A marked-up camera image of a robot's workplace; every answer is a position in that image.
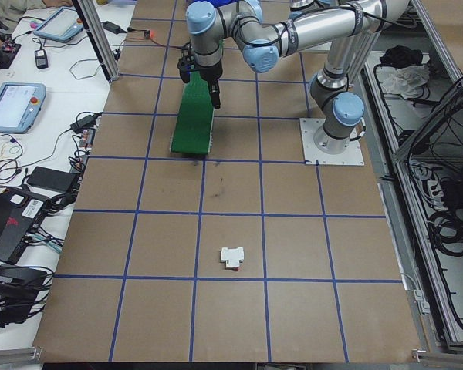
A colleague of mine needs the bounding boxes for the aluminium table frame bar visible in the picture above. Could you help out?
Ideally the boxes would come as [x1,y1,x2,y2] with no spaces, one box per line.
[411,348,463,368]
[0,345,43,364]

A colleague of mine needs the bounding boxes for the black laptop red logo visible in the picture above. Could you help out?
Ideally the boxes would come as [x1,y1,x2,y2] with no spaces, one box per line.
[0,184,51,265]

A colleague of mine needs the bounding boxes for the green belt conveyor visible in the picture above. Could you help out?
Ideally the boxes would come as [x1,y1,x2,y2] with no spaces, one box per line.
[168,36,225,160]

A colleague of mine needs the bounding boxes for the thin yellow cable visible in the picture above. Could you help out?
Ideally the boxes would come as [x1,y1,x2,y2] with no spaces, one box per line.
[0,138,24,163]

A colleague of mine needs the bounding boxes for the black power supply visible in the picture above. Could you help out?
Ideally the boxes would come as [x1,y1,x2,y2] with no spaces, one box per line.
[441,180,463,205]

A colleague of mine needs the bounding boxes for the black cloth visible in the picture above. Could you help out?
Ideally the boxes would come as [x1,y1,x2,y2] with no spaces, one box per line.
[380,45,425,66]

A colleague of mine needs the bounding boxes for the white plastic part red tip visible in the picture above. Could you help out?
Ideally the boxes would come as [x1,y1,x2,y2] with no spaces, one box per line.
[219,246,246,273]

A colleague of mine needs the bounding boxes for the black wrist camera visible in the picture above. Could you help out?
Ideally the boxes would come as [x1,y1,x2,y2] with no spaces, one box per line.
[176,45,197,85]

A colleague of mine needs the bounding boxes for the small black box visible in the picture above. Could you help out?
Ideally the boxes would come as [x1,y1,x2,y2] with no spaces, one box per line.
[33,48,49,70]

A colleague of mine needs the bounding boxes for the black development board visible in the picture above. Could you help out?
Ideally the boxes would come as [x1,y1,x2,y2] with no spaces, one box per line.
[0,36,22,80]

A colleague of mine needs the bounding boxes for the white crumpled cloth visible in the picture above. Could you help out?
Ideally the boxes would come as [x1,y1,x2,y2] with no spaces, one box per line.
[381,65,433,99]

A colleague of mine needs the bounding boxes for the blue grey teach pendant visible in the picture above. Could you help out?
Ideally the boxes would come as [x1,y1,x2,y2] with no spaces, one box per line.
[32,5,85,44]
[0,82,47,135]

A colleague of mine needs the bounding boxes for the large black power brick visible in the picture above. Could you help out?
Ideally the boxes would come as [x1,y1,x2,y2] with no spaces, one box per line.
[25,166,80,192]

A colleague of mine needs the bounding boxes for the white power strip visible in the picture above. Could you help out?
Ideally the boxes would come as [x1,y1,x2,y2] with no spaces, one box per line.
[411,163,448,201]

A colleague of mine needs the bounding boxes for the coiled black cable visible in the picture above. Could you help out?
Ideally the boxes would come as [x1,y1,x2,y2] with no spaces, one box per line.
[426,207,463,257]

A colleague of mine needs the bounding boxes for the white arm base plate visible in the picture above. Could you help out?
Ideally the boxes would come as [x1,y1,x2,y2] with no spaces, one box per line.
[299,117,366,167]

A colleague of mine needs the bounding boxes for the red and black motor wire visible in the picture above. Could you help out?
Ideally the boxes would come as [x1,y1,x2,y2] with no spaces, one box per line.
[154,35,187,51]

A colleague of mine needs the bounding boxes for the metal bar V frame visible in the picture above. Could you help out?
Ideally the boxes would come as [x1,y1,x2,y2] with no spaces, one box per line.
[343,0,463,370]

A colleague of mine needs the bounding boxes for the small brown connector board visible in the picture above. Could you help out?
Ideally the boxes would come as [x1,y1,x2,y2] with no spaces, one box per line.
[79,129,96,150]

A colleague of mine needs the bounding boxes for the aluminium extrusion post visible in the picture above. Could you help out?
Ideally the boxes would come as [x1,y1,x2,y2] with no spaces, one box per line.
[71,0,120,82]

